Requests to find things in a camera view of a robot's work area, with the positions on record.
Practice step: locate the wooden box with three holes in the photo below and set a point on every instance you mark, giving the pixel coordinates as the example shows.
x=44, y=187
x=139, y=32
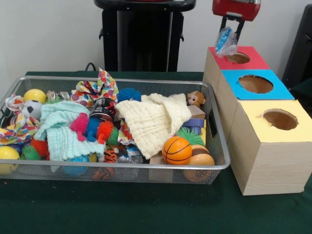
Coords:
x=275, y=165

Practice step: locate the yellow ball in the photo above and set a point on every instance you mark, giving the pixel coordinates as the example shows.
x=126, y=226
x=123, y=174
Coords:
x=35, y=95

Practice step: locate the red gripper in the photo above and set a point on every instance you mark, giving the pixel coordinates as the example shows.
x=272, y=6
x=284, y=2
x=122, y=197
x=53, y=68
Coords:
x=236, y=8

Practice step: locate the orange toy basketball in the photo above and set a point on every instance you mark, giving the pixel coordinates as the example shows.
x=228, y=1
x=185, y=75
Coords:
x=176, y=151

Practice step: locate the multicolour spiky caterpillar toy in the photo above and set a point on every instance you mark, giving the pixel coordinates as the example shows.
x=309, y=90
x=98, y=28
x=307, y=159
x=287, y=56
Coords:
x=102, y=129

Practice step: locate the side table with green cloth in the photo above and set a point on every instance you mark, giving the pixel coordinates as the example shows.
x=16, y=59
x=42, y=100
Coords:
x=304, y=90

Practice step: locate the brown monkey plush toy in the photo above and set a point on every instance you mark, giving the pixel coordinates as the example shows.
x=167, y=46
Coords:
x=196, y=98

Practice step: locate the blue and white plastic packet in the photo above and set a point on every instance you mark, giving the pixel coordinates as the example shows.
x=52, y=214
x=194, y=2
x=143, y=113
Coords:
x=225, y=42

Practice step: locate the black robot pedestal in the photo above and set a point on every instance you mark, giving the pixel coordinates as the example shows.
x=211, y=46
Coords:
x=146, y=36

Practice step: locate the small soccer ball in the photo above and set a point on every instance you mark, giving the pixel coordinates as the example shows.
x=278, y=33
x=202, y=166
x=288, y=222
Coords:
x=33, y=108

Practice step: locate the shallow clear mesh bin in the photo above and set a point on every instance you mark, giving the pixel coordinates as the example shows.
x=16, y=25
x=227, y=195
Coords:
x=218, y=146

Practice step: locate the colourful dotted cloth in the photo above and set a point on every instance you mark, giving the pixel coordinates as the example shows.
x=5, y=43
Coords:
x=97, y=87

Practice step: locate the toy burger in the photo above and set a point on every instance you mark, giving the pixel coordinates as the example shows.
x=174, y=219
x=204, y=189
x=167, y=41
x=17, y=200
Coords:
x=202, y=158

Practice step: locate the dark green tablecloth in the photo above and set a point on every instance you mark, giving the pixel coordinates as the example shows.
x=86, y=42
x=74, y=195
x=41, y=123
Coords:
x=146, y=207

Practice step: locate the cream muslin cloth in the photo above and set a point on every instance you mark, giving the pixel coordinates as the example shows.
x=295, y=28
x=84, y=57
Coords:
x=151, y=122

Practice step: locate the mint muslin cloth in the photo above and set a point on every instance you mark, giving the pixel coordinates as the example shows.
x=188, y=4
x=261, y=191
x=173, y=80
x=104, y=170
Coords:
x=61, y=136

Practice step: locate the white colourful patterned cloth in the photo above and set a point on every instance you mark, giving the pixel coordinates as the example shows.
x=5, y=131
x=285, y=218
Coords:
x=17, y=126

